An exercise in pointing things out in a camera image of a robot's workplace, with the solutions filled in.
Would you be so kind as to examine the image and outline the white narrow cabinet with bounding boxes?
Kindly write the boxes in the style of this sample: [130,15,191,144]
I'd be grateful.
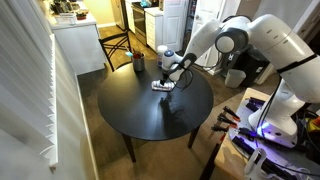
[144,7,165,52]

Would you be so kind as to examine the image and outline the white kitchen counter cabinet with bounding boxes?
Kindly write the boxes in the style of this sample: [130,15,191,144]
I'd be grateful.
[49,13,106,76]

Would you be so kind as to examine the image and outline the yellow red emergency stop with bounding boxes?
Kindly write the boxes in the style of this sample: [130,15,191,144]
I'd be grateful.
[305,116,320,134]

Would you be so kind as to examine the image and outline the black wooden chair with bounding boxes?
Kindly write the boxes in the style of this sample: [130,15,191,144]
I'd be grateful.
[98,30,133,73]

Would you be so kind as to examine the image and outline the white window blinds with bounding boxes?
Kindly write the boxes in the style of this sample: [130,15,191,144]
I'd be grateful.
[0,0,59,168]

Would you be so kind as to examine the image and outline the white controller handle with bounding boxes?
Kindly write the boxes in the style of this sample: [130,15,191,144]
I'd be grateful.
[243,148,268,180]

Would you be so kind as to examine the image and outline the wooden workbench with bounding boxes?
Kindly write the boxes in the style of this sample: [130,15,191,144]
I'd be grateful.
[214,87,320,180]

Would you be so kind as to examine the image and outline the white wipes canister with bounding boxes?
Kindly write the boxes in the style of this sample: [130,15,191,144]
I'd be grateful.
[156,44,169,69]

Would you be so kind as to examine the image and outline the white striped cloth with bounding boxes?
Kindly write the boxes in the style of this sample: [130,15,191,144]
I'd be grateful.
[151,79,176,93]

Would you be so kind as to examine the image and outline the metal utensil cup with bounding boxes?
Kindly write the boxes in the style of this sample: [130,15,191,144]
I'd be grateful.
[132,53,146,73]

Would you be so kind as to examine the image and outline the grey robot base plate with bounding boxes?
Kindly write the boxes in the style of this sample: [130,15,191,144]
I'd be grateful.
[228,99,320,180]

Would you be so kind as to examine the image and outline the steel kitchen stove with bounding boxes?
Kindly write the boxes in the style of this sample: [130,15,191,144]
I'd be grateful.
[131,1,150,46]

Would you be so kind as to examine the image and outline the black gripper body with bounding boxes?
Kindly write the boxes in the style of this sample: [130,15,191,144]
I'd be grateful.
[166,53,198,83]

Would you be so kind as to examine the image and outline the white panel door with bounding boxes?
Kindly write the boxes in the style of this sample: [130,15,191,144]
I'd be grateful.
[162,0,191,54]
[186,0,225,66]

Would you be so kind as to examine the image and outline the black orange clamp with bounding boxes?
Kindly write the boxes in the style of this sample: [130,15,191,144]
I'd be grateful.
[210,123,231,134]
[222,105,241,123]
[217,113,239,130]

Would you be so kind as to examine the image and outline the round black table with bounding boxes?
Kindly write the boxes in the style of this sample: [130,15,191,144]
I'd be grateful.
[97,59,215,164]

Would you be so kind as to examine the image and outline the white plastic container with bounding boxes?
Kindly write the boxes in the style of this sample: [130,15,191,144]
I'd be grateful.
[54,13,78,26]

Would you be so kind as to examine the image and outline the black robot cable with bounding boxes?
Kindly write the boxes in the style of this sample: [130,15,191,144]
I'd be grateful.
[171,54,320,178]

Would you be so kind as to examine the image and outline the red bowl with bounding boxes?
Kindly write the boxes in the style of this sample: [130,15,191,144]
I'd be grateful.
[75,11,89,21]

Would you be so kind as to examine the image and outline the white waste bin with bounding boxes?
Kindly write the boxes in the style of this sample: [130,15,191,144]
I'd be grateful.
[224,68,247,89]

